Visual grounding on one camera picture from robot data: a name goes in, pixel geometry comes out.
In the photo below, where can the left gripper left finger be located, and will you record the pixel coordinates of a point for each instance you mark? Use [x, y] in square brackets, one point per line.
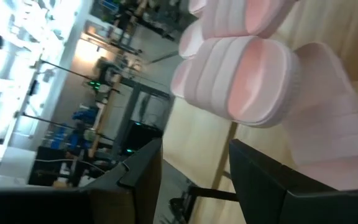
[73, 205]

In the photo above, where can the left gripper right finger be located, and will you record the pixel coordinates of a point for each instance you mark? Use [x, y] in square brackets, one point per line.
[275, 199]

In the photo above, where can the background robot arm green light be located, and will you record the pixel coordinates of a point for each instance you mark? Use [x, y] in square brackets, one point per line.
[95, 83]

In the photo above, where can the black box with cyan lights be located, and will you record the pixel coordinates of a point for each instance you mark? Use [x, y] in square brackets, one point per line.
[140, 137]

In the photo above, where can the wooden shelf with black frame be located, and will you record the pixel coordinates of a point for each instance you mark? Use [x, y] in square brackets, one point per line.
[197, 140]

